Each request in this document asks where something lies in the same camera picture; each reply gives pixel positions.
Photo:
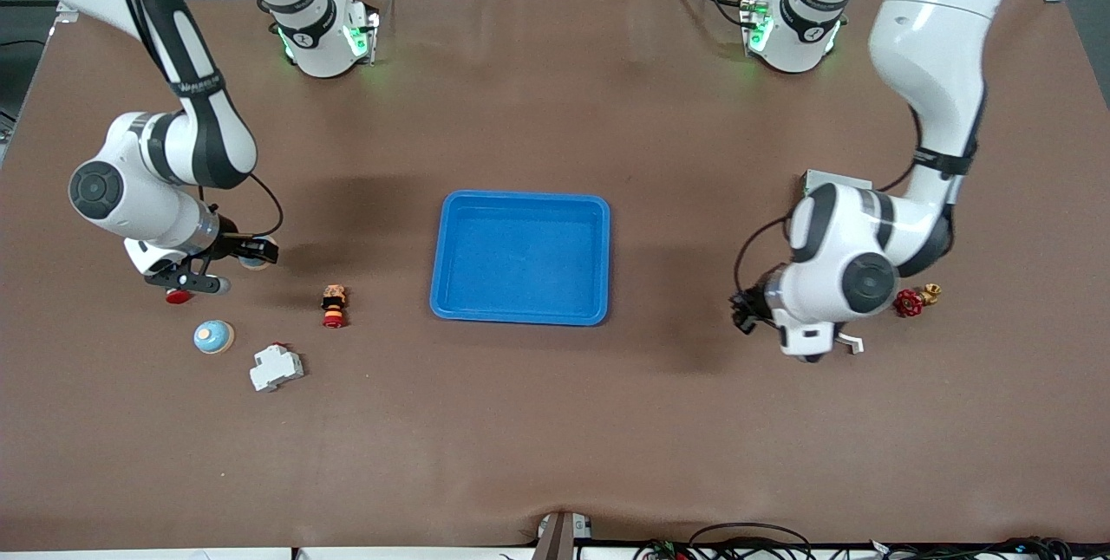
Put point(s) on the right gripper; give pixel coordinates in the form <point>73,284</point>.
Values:
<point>229,244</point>

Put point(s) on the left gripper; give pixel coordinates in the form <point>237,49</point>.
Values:
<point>751,305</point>

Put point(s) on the blue desk bell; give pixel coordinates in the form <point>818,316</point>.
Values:
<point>260,267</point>
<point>213,336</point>

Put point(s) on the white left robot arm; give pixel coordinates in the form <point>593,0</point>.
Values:
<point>928,40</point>

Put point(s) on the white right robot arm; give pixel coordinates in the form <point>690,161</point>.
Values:
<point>199,135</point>

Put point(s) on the blue plastic tray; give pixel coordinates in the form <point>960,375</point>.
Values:
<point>520,257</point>

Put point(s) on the red button blue base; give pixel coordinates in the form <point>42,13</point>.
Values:
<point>178,296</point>

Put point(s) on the red button orange base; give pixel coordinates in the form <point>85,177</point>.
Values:
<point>334,306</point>

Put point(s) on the white circuit breaker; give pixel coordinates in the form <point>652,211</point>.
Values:
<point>276,367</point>

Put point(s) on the silver metal box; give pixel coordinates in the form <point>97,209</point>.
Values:
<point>832,179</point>

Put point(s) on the red handwheel brass valve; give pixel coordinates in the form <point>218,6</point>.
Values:
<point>910,302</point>

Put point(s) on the white curved bracket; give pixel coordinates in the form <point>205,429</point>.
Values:
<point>853,343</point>

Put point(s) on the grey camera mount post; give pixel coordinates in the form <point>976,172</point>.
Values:
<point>562,536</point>

